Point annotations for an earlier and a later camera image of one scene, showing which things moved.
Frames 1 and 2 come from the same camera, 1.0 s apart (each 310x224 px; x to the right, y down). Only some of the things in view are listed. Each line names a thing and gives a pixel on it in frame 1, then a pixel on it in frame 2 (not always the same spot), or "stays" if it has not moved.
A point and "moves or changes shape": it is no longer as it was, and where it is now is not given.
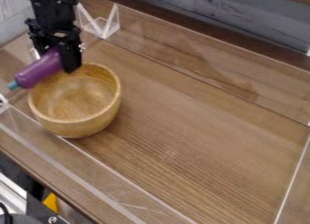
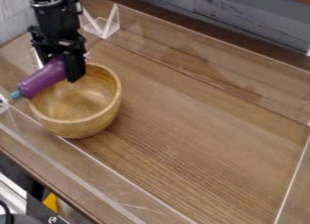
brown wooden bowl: [76, 105] stays
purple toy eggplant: [39, 70] moves or changes shape
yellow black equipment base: [32, 201] stays
